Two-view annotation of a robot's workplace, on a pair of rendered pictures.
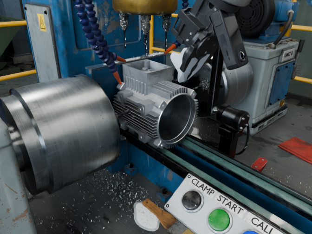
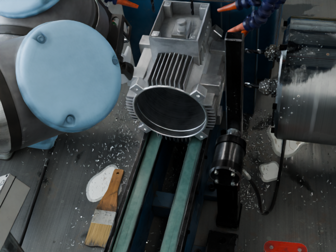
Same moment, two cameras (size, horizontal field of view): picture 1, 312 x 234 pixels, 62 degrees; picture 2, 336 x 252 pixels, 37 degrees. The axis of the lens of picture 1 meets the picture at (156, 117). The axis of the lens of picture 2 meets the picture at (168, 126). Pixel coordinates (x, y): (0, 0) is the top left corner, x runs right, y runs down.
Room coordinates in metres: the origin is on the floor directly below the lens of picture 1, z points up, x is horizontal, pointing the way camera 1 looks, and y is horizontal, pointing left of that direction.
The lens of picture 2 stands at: (0.36, -0.66, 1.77)
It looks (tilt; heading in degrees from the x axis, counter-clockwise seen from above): 50 degrees down; 63
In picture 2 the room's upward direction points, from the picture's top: 9 degrees counter-clockwise
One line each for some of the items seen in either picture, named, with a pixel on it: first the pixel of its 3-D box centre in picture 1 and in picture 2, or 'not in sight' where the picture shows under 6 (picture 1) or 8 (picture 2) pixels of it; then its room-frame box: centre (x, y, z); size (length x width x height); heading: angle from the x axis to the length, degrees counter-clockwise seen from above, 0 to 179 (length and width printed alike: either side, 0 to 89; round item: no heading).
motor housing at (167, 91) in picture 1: (155, 108); (180, 79); (0.74, 0.00, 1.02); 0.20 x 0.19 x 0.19; 42
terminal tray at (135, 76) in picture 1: (146, 76); (181, 33); (0.77, 0.03, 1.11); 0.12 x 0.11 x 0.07; 42
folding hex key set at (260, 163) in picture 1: (259, 165); (285, 250); (0.73, -0.36, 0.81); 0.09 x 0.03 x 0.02; 137
